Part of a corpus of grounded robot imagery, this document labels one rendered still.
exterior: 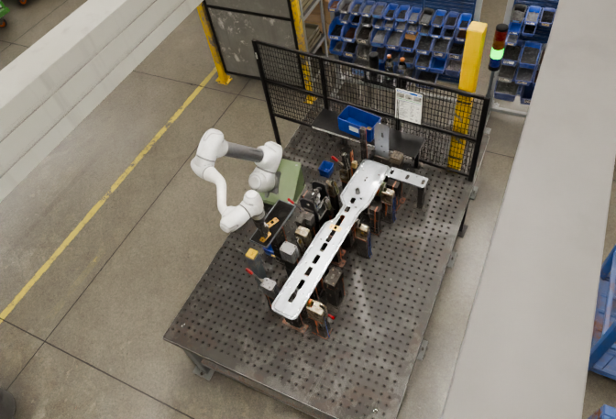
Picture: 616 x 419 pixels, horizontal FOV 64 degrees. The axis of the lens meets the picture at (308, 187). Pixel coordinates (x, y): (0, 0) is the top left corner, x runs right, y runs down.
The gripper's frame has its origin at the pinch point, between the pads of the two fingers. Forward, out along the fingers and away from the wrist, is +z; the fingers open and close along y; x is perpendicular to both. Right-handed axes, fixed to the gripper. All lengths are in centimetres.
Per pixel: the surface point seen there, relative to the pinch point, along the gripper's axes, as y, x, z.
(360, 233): 44, 44, 20
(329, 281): 49, 2, 17
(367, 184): 25, 82, 20
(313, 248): 24.3, 17.7, 20.0
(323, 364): 67, -35, 50
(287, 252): 17.1, 0.6, 9.1
